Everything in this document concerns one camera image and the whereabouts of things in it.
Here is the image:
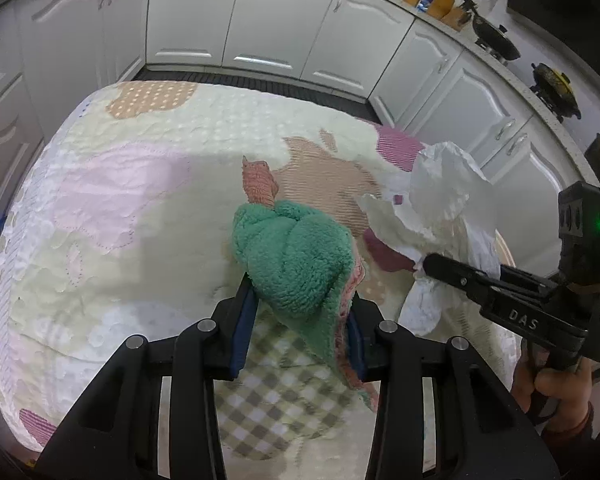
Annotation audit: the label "person's right hand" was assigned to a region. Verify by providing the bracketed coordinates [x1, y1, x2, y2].
[510, 345, 596, 433]

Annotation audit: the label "patchwork quilted blanket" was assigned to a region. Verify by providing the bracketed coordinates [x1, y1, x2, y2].
[0, 80, 526, 480]

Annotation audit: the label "black wok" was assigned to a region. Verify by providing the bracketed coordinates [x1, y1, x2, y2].
[455, 0, 523, 63]

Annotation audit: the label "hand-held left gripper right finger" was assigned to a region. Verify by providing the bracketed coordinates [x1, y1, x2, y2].
[346, 296, 563, 480]

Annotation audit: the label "yellow black pot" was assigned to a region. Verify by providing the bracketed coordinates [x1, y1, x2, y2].
[530, 62, 581, 121]

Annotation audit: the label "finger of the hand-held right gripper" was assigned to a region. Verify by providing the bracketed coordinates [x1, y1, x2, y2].
[422, 252, 505, 307]

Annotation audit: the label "white plastic bag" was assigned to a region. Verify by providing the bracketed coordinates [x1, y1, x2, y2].
[357, 140, 501, 337]

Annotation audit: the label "green pink terry towel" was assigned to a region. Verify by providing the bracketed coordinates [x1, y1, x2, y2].
[228, 156, 381, 413]

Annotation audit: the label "white kitchen cabinets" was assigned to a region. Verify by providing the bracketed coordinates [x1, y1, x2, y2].
[0, 0, 600, 281]

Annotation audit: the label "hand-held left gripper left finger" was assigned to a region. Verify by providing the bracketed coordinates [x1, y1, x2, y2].
[30, 276, 259, 480]

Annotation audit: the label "person's right forearm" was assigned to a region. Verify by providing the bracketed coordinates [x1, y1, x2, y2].
[540, 407, 600, 466]

